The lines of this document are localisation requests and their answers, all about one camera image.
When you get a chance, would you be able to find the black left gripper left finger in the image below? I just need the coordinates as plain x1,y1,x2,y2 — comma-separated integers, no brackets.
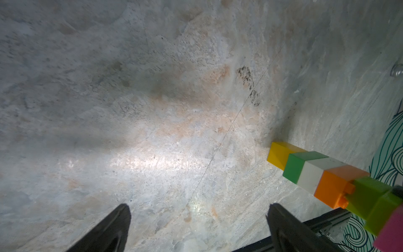
67,204,131,252

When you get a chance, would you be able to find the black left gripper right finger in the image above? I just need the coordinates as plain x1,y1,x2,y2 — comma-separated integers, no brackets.
267,203,341,252

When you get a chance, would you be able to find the lime green lego brick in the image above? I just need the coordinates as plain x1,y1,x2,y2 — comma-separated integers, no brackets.
364,191,403,236

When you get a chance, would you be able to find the small lime lego brick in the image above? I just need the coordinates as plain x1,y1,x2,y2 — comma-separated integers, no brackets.
346,176,392,220

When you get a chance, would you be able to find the magenta lego brick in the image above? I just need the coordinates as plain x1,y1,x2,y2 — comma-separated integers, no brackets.
373,205,403,252

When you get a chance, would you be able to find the orange long lego brick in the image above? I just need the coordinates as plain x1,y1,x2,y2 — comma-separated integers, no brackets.
314,165,370,209

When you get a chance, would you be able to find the white lego brick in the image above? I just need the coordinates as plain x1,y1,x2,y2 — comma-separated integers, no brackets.
297,157,346,195

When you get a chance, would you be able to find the dark green long lego brick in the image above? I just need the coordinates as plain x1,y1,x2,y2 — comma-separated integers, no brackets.
282,151,328,184

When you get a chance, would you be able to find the yellow lego brick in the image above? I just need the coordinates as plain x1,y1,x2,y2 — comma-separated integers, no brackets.
267,142,306,171

